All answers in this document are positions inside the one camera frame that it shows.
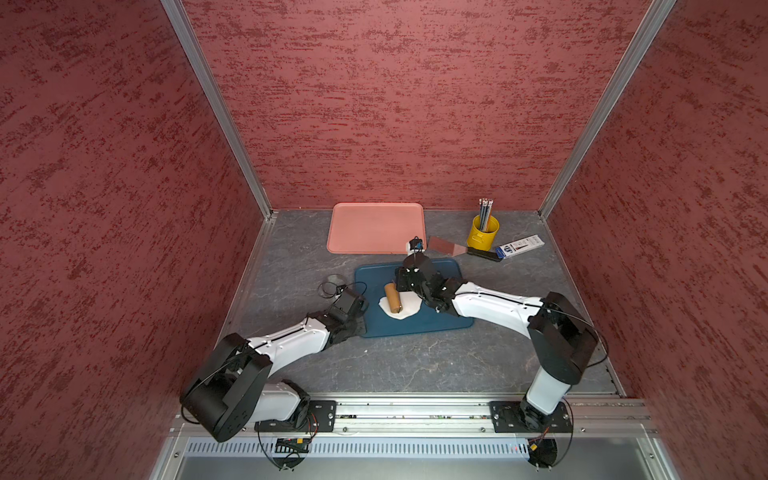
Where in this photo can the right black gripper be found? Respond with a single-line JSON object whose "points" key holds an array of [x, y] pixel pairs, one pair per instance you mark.
{"points": [[399, 279]]}

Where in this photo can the metal ring cutter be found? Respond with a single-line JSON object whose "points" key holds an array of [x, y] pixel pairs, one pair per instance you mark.
{"points": [[334, 282]]}

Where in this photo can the white dough piece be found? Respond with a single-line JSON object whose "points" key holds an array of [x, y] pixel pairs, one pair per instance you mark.
{"points": [[410, 305]]}

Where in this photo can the wooden rolling pin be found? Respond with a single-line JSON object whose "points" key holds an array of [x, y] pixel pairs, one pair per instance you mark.
{"points": [[393, 298]]}

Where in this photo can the teal tray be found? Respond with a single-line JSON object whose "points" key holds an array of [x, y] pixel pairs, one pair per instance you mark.
{"points": [[378, 320]]}

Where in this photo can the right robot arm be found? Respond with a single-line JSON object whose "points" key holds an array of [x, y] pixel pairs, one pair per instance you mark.
{"points": [[563, 341]]}

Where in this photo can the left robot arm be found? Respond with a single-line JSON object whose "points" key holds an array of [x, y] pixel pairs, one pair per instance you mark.
{"points": [[232, 388]]}

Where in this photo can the metal dough scraper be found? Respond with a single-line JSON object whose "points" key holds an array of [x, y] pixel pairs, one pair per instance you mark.
{"points": [[454, 250]]}

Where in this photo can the yellow cup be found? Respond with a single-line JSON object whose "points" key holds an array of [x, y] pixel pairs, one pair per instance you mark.
{"points": [[483, 239]]}

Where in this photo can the pink tray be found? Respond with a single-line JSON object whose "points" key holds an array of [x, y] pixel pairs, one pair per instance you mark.
{"points": [[375, 228]]}

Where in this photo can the white blue pencil box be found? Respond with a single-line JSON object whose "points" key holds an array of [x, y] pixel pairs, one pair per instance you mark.
{"points": [[519, 247]]}

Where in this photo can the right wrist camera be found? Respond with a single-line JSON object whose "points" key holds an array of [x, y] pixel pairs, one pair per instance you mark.
{"points": [[415, 245]]}

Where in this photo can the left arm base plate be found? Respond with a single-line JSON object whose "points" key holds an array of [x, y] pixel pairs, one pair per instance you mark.
{"points": [[312, 416]]}

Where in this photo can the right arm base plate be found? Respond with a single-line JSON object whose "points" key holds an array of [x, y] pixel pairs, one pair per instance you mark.
{"points": [[520, 418]]}

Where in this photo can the aluminium front rail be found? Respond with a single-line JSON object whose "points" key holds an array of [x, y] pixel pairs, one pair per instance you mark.
{"points": [[474, 416]]}

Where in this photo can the left corner aluminium post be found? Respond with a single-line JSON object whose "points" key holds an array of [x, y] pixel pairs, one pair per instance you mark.
{"points": [[184, 31]]}

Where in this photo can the corner aluminium post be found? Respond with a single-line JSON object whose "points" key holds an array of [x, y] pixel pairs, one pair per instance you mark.
{"points": [[646, 32], [184, 31]]}

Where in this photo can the right corner aluminium post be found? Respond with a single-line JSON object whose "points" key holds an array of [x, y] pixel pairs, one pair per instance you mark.
{"points": [[646, 32]]}

